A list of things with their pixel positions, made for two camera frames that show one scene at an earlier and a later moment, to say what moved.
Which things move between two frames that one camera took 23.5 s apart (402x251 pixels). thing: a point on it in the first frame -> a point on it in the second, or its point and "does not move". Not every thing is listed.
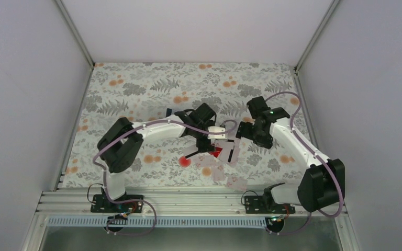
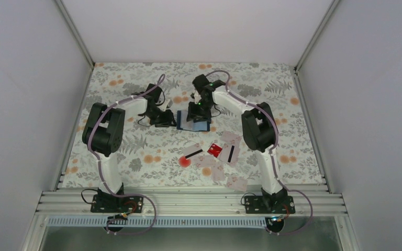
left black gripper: x=204 y=147 -> x=166 y=121
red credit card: x=216 y=153 does not move
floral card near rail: x=237 y=183 does not move
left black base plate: x=100 y=203 does not move
